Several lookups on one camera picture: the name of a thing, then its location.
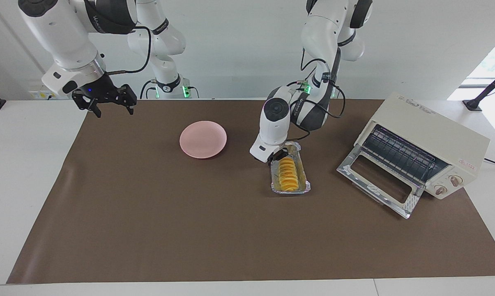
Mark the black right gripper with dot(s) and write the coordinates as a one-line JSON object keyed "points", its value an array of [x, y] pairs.
{"points": [[97, 88]]}

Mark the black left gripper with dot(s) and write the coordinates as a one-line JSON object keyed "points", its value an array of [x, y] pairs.
{"points": [[281, 155]]}

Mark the yellow ridged bread loaf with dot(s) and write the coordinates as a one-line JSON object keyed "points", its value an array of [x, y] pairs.
{"points": [[288, 176]]}

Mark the aluminium foil tray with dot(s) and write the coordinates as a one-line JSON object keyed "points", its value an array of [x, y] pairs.
{"points": [[304, 181]]}

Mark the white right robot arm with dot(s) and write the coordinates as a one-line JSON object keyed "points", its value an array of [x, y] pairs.
{"points": [[62, 28]]}

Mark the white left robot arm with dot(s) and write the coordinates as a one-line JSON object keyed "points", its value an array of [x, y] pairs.
{"points": [[274, 123]]}

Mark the glass oven door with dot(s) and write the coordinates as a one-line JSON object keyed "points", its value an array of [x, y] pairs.
{"points": [[378, 179]]}

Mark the metal oven rack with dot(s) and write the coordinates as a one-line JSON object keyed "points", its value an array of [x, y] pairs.
{"points": [[399, 154]]}

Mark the cream toaster oven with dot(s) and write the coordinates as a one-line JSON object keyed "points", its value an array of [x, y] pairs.
{"points": [[436, 131]]}

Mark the beige oven knob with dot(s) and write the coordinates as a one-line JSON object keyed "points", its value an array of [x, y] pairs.
{"points": [[456, 180], [440, 190]]}

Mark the pink round plate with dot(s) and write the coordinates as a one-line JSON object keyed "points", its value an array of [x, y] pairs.
{"points": [[202, 139]]}

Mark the brown table mat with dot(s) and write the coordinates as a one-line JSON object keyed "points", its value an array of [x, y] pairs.
{"points": [[231, 246]]}

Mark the white wall power socket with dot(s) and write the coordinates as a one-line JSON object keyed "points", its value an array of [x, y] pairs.
{"points": [[37, 95]]}

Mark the black camera stand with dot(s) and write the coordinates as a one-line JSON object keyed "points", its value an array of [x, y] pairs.
{"points": [[483, 93]]}

